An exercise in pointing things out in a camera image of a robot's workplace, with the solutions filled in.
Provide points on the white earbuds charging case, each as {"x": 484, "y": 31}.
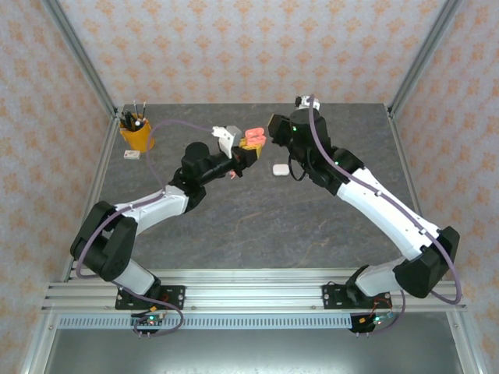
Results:
{"x": 280, "y": 170}

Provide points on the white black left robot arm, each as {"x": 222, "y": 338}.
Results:
{"x": 156, "y": 204}

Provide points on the yellow pen holder cup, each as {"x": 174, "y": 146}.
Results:
{"x": 138, "y": 138}

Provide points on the small white eraser box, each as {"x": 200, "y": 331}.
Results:
{"x": 132, "y": 155}

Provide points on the grey pencil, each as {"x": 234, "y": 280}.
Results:
{"x": 143, "y": 110}
{"x": 135, "y": 108}

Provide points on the black marker pen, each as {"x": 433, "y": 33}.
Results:
{"x": 127, "y": 118}

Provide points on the aluminium mounting rails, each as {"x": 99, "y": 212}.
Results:
{"x": 253, "y": 292}

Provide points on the grey metal shelf panel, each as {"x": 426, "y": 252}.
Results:
{"x": 249, "y": 354}

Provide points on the aluminium table side rail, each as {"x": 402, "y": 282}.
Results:
{"x": 101, "y": 167}
{"x": 397, "y": 136}

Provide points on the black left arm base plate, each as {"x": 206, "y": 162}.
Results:
{"x": 177, "y": 296}

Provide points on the aluminium frame post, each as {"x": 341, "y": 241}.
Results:
{"x": 82, "y": 54}
{"x": 423, "y": 54}

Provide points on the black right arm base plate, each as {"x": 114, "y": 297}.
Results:
{"x": 331, "y": 298}

